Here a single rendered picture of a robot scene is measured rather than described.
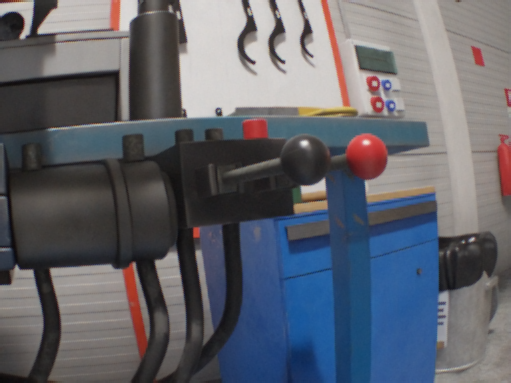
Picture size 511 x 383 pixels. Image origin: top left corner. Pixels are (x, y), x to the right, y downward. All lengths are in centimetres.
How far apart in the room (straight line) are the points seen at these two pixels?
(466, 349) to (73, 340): 197
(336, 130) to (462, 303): 161
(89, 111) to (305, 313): 102
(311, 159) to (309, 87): 263
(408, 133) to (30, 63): 62
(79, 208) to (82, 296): 198
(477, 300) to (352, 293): 136
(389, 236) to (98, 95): 123
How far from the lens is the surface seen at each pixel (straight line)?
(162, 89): 65
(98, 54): 62
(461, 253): 213
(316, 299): 148
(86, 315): 245
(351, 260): 96
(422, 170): 359
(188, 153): 50
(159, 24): 68
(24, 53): 62
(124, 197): 47
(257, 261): 152
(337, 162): 42
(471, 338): 232
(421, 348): 189
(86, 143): 59
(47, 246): 47
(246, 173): 42
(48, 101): 60
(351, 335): 99
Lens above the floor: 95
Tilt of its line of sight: 3 degrees up
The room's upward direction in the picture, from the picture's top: 6 degrees counter-clockwise
